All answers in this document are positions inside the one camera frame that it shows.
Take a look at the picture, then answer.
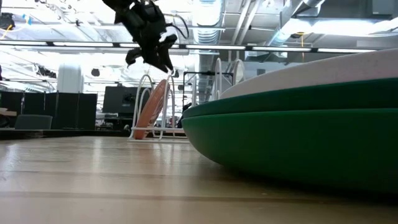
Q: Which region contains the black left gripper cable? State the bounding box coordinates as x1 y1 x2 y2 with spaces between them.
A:
164 14 190 40

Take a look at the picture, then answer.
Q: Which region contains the green flat plate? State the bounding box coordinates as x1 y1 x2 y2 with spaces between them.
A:
182 77 398 119

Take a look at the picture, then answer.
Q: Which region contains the silver ventilation duct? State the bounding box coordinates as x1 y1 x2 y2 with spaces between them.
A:
192 0 225 103

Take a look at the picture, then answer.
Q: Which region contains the green deep plate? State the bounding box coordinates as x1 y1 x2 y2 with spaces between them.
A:
181 108 398 195

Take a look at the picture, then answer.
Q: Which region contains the brown plate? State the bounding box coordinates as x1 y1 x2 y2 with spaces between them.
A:
133 79 170 140

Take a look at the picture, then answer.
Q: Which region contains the black room divider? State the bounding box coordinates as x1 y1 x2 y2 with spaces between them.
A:
0 90 99 130

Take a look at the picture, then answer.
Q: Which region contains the large white plate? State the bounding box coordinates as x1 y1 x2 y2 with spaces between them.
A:
220 48 398 100

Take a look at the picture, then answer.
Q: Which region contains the white round column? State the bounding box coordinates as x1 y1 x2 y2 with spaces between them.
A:
57 63 85 93

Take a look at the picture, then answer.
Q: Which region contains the black background rig frame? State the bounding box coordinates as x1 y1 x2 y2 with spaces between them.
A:
182 70 234 105

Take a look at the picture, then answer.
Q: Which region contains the white wire dish rack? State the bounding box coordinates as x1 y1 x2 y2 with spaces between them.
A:
129 57 247 141

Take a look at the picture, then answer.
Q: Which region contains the grey chair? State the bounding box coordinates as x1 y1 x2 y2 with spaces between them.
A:
14 114 53 130

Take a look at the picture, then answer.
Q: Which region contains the yellow ceiling drop cord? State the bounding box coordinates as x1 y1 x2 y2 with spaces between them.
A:
297 30 307 62

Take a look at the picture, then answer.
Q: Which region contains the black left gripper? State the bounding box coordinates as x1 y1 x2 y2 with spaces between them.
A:
124 12 178 73

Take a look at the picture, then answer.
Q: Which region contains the large black monitor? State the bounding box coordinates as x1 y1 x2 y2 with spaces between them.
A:
102 86 150 114

